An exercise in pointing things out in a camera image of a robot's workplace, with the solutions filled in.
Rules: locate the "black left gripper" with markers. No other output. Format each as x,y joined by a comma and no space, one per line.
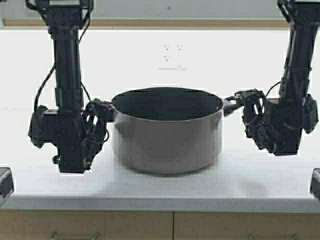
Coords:
74,134

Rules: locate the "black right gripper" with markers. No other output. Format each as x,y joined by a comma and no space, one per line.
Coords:
275,125

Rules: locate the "steel pot with black handles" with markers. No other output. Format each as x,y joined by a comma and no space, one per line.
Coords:
169,130

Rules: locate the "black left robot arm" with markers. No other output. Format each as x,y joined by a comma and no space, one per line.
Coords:
64,22

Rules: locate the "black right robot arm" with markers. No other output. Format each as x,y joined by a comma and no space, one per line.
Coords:
304,20

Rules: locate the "upper cabinet bottom shelf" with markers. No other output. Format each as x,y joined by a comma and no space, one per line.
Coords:
188,24

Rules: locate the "left lower drawer front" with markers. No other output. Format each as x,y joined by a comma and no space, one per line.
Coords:
112,225

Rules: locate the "right lower drawer front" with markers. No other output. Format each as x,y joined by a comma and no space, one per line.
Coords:
237,226

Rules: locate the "white wall outlet plate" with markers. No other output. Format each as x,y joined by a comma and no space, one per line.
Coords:
172,57

